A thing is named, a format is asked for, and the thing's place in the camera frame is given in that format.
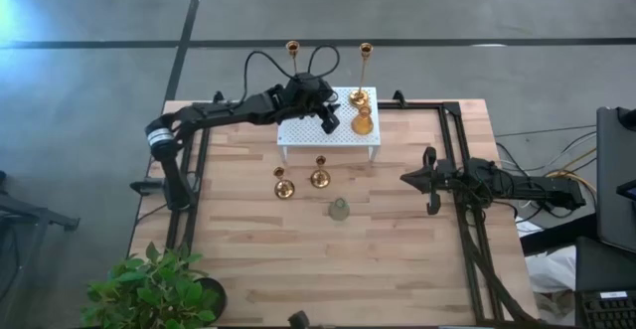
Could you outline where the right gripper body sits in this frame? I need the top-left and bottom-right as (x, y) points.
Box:
(436, 158), (467, 195)

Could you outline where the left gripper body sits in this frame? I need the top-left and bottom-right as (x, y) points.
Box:
(283, 72), (335, 116)

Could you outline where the amber ribbed glass candle holder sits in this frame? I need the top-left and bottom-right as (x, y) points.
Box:
(350, 103), (375, 136)

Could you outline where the tall brass candlestick holder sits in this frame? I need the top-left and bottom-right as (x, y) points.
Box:
(348, 42), (375, 109)
(285, 40), (301, 77)

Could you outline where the short brass candlestick holder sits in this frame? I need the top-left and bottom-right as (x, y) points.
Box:
(310, 154), (332, 190)
(272, 165), (296, 201)

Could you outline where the clear glass cup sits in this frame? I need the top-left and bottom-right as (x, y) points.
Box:
(327, 197), (351, 222)

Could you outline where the white perforated metal shelf riser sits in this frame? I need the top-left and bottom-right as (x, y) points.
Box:
(276, 85), (383, 164)

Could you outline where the white plastic bag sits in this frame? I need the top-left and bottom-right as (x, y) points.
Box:
(524, 244), (580, 325)

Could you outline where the dark grey computer case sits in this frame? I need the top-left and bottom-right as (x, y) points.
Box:
(594, 105), (636, 254)

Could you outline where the black box beside keyboard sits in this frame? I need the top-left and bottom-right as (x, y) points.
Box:
(574, 236), (636, 293)

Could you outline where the black keyboard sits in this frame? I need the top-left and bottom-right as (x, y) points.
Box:
(574, 288), (636, 329)

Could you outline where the green plant in black pot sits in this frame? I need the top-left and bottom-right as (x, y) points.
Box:
(80, 242), (229, 329)

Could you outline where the black floor stand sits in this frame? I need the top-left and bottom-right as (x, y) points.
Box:
(0, 169), (80, 315)

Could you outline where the long black arm cable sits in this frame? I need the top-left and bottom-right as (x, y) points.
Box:
(241, 49), (299, 104)

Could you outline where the black aluminium table frame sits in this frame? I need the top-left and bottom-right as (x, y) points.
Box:
(166, 89), (541, 326)

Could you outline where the yellow floor cable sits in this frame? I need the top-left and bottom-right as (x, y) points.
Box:
(544, 147), (597, 194)

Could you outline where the small black table camera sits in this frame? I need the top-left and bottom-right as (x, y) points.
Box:
(287, 310), (312, 329)

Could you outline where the black bracket beside table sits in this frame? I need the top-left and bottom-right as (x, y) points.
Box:
(129, 178), (168, 197)

